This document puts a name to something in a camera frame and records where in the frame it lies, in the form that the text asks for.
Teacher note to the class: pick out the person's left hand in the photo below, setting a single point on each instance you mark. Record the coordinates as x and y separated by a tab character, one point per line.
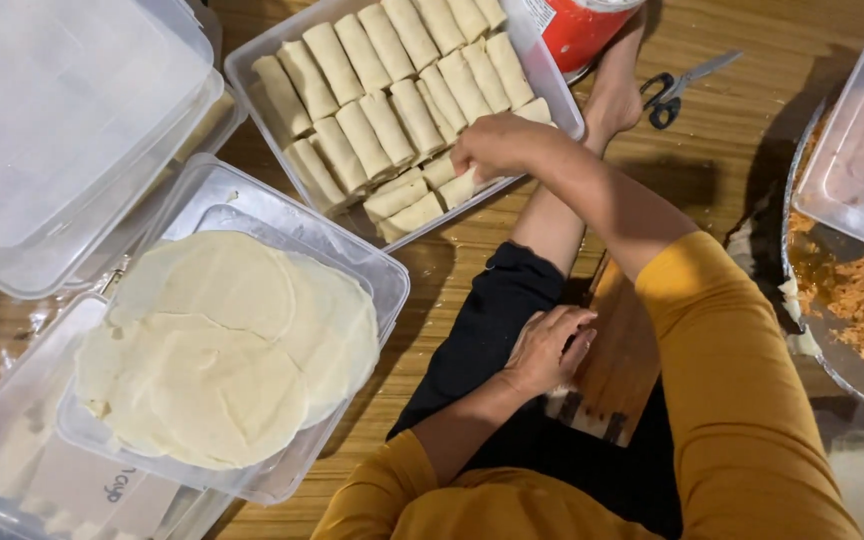
544	352

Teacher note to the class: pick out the person's right hand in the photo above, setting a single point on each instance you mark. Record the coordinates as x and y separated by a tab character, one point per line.
511	142

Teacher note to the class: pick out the person's right fingers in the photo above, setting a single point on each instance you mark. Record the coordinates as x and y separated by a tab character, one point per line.
469	161

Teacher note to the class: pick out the person's left fingers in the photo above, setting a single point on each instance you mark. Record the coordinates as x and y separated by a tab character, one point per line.
578	337

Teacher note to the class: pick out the single pale spring roll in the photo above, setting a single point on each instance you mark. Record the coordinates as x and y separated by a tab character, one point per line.
456	193

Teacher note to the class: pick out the wooden cutting board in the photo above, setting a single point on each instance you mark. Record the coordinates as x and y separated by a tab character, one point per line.
619	367

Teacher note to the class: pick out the person's black trousers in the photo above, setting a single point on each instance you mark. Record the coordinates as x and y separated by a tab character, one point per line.
492	330

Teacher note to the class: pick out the person's bare left leg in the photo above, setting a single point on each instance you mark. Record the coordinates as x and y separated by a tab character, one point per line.
556	221

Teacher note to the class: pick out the clear plastic spring roll tray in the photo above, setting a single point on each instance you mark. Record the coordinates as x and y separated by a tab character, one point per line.
544	82

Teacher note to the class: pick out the rows of uncooked spring rolls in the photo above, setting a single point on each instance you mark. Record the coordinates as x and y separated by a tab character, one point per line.
372	97

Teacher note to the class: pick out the clear plastic wrapper container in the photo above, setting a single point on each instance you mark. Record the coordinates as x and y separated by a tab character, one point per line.
379	277

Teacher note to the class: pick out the red tin can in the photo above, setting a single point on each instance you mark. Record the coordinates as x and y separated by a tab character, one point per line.
582	30

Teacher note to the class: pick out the person's yellow shirt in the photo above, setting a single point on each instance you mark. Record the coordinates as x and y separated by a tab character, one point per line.
739	412

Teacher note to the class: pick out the round metal pan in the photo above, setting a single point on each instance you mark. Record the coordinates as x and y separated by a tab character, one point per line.
814	262

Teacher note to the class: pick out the clear plastic storage box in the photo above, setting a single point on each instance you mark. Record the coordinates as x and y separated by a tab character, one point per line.
177	172

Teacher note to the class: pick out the stack of round pastry wrappers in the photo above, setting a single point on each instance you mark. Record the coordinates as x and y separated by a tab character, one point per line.
222	345

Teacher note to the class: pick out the clear plastic container on pan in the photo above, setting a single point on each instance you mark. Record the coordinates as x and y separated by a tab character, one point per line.
859	150

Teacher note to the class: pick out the large clear plastic lid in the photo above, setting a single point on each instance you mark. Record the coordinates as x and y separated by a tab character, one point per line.
64	112

